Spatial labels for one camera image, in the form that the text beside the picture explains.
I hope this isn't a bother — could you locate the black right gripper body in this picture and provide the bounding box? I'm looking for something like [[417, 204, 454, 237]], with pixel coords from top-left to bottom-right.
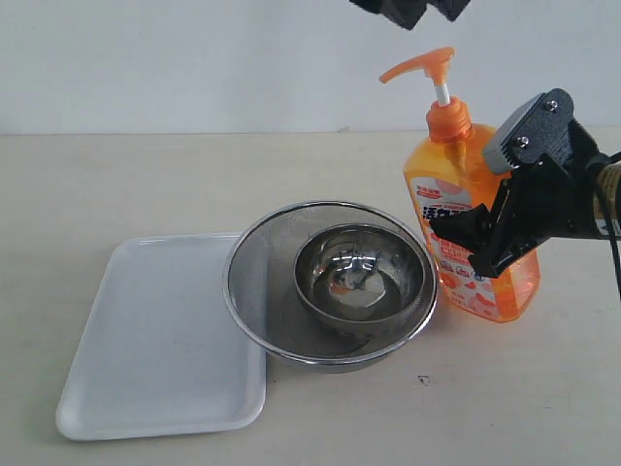
[[486, 154, 605, 255]]

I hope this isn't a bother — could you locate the orange dish soap pump bottle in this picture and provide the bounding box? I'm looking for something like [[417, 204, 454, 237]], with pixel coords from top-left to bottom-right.
[[380, 47, 540, 322]]

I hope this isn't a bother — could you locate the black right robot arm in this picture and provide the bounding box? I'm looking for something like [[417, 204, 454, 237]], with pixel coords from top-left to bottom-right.
[[430, 155, 620, 279]]

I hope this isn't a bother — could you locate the small stainless steel bowl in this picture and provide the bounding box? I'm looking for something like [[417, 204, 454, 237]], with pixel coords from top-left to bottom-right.
[[293, 223, 430, 335]]

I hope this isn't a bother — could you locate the steel mesh strainer basket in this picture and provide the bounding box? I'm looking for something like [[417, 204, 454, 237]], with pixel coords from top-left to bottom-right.
[[223, 200, 439, 374]]

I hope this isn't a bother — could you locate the white rectangular plastic tray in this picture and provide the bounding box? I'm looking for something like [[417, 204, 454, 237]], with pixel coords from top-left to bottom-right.
[[55, 233, 266, 441]]

